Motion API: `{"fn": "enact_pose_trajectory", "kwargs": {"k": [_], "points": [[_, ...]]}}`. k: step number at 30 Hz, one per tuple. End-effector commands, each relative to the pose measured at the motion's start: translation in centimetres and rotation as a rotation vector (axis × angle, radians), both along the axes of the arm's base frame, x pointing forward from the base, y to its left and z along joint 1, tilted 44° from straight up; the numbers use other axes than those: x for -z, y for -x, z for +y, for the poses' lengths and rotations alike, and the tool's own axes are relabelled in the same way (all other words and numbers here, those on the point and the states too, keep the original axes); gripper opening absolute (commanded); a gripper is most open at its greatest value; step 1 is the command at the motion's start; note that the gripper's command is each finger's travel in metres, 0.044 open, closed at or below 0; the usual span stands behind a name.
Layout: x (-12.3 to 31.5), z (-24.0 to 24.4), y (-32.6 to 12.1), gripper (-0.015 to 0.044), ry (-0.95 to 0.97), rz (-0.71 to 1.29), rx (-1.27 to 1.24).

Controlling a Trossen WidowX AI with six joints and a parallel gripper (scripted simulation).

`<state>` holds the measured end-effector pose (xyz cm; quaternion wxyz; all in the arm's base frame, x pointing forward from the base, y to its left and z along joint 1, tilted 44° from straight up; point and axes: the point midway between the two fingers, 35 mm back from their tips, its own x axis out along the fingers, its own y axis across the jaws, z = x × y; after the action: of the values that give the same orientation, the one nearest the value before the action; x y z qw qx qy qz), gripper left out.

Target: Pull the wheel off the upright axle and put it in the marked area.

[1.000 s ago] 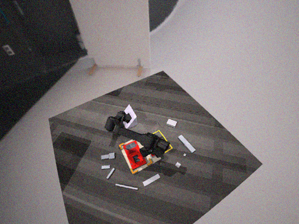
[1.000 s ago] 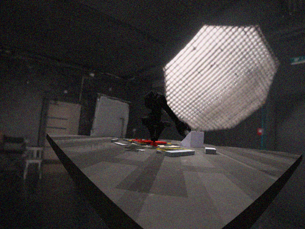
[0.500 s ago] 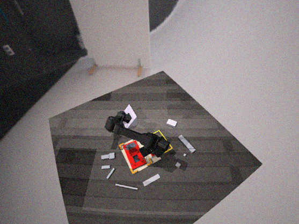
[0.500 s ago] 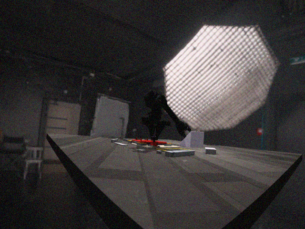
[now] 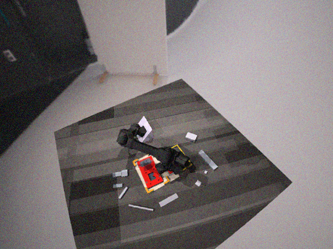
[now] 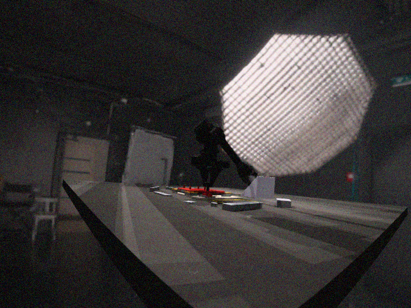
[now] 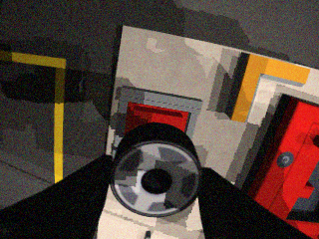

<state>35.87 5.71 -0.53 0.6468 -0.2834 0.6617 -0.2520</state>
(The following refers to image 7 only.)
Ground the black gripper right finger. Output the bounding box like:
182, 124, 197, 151
197, 166, 313, 239

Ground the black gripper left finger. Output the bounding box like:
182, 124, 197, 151
0, 155, 114, 239

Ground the black tyre with grey rim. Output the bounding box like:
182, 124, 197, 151
110, 122, 203, 217

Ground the yellow rectangular outline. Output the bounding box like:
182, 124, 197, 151
0, 51, 66, 183

